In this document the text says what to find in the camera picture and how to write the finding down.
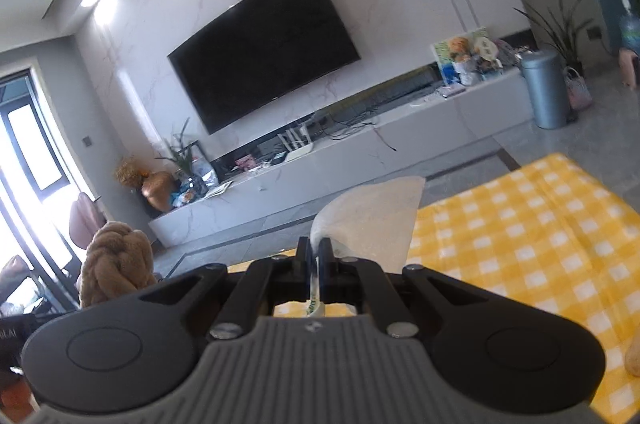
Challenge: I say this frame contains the white mesh bag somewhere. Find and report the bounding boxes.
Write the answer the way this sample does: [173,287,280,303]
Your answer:
[302,175,427,320]

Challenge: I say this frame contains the golden vase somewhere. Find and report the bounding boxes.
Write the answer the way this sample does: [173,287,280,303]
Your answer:
[141,171,177,214]

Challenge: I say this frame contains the blue water bottle with pump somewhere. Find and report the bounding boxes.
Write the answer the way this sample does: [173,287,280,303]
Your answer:
[619,0,640,55]

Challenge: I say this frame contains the long-leaf potted plant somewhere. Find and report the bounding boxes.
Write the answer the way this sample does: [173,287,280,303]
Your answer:
[514,0,594,65]

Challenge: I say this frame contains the loose papers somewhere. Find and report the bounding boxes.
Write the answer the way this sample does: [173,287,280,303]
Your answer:
[202,181,234,200]

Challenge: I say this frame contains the white router with antennas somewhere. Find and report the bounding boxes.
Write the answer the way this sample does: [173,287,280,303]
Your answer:
[277,126,315,163]

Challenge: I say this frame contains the brown knotted plush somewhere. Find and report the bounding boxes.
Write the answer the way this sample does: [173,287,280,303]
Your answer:
[77,221,155,309]

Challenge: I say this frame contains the brown chair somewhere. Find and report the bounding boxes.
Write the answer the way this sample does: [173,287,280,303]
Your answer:
[69,193,107,250]
[0,254,46,315]

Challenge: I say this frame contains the yellow checked tablecloth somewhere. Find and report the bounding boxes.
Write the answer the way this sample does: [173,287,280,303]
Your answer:
[227,153,640,424]

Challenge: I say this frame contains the black flat screen television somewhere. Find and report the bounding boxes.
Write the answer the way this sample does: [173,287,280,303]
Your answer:
[167,0,362,136]

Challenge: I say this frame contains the pink space heater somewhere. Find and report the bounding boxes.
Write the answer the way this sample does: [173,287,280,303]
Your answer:
[619,48,640,91]

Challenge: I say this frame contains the green plant in glass vase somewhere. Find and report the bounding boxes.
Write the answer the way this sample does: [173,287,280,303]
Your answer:
[155,118,204,193]

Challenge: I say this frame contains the dried flower bunch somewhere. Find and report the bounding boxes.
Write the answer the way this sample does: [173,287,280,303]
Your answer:
[114,156,150,190]

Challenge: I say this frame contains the woven handbag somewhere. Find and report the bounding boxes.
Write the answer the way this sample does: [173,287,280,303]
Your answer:
[564,66,594,111]

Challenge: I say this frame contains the snack packets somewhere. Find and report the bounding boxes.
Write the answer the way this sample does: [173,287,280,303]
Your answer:
[170,186,199,207]

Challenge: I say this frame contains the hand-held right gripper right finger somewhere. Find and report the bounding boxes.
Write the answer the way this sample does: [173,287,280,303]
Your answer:
[319,238,494,339]

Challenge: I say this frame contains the green painted canvas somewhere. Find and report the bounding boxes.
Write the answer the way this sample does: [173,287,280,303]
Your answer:
[431,26,494,87]

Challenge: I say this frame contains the grey metal trash can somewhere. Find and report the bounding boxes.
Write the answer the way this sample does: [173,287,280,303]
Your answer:
[520,50,571,130]

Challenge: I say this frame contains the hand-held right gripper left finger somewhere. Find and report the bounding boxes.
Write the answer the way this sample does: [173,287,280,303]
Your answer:
[137,236,313,340]

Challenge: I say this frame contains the glass balcony door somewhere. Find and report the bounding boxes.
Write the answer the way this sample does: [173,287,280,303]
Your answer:
[0,68,86,305]

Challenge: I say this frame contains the black cable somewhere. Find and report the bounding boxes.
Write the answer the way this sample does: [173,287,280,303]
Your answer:
[330,101,399,153]

